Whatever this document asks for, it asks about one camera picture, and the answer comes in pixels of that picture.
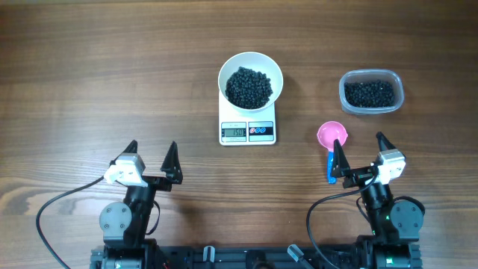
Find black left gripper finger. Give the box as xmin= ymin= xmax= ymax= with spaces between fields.
xmin=110 ymin=140 xmax=138 ymax=164
xmin=161 ymin=141 xmax=183 ymax=185

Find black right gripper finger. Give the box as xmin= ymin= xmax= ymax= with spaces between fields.
xmin=330 ymin=139 xmax=351 ymax=178
xmin=376 ymin=132 xmax=396 ymax=152

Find pink scoop blue handle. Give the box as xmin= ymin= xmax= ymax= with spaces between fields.
xmin=317 ymin=121 xmax=348 ymax=185

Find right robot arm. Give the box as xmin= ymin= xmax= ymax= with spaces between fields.
xmin=331 ymin=132 xmax=425 ymax=269

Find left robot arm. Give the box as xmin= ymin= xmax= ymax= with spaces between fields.
xmin=90 ymin=140 xmax=183 ymax=269

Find white digital kitchen scale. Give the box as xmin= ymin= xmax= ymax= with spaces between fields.
xmin=218 ymin=93 xmax=277 ymax=146

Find black beans in bowl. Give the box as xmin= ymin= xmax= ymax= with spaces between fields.
xmin=225 ymin=67 xmax=273 ymax=110

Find white bowl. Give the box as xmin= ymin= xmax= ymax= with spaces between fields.
xmin=217 ymin=52 xmax=284 ymax=112

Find clear plastic container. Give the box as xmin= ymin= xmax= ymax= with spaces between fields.
xmin=339 ymin=69 xmax=405 ymax=115

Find right black cable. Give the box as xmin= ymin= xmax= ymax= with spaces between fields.
xmin=305 ymin=173 xmax=380 ymax=269

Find black cable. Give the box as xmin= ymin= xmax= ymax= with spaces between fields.
xmin=35 ymin=175 xmax=108 ymax=269
xmin=305 ymin=173 xmax=380 ymax=269

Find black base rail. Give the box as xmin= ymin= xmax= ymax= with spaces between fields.
xmin=90 ymin=243 xmax=423 ymax=269

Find left black cable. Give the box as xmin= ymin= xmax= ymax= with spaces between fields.
xmin=35 ymin=175 xmax=108 ymax=269

